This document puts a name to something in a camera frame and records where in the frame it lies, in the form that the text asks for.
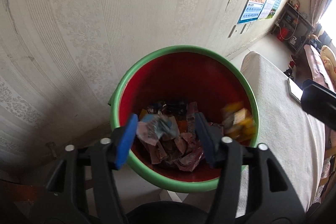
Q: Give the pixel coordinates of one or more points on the dark shelf table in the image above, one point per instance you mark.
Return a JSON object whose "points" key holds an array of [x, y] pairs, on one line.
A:
{"points": [[294, 27]]}

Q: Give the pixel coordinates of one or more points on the pile of wrappers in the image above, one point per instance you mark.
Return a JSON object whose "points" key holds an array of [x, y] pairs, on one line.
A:
{"points": [[173, 140]]}

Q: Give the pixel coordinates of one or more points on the black shoes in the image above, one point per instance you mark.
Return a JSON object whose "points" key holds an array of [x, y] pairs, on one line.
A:
{"points": [[289, 72]]}

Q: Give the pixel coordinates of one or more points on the smartphone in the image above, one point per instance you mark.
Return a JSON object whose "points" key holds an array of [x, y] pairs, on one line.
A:
{"points": [[295, 91]]}

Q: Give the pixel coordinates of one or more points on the white wall socket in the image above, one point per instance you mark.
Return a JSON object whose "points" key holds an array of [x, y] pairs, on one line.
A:
{"points": [[246, 28]]}

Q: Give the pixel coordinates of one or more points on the red shoes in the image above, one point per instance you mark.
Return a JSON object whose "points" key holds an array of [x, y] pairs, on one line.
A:
{"points": [[292, 64]]}

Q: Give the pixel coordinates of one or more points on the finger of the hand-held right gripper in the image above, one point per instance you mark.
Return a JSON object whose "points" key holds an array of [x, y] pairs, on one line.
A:
{"points": [[319, 103]]}

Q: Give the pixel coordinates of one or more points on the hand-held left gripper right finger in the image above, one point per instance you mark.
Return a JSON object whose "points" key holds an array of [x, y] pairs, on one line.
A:
{"points": [[207, 140]]}

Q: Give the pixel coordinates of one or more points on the brown wooden board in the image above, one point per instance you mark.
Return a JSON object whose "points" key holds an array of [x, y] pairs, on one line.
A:
{"points": [[21, 190]]}

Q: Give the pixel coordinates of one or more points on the metal bolt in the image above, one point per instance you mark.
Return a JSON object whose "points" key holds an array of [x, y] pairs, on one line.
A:
{"points": [[52, 150]]}

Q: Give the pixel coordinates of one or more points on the small red bucket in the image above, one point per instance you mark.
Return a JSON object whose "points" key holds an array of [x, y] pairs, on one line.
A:
{"points": [[283, 34]]}

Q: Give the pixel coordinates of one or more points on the bed with pink sheet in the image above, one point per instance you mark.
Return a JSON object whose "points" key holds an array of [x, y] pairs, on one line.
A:
{"points": [[319, 69]]}

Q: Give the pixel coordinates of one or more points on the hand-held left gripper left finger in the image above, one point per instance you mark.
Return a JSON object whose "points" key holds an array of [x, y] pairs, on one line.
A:
{"points": [[126, 142]]}

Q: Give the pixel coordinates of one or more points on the white chart wall poster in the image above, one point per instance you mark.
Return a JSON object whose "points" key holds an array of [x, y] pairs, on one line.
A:
{"points": [[271, 7]]}

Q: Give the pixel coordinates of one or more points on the white wall plate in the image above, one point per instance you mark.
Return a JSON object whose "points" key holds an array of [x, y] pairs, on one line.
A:
{"points": [[232, 31]]}

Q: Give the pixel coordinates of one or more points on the yellow quilt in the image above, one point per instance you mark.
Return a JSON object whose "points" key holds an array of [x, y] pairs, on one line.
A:
{"points": [[329, 58]]}

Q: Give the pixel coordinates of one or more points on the red bucket with green rim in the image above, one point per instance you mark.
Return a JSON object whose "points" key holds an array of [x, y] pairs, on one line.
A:
{"points": [[178, 74]]}

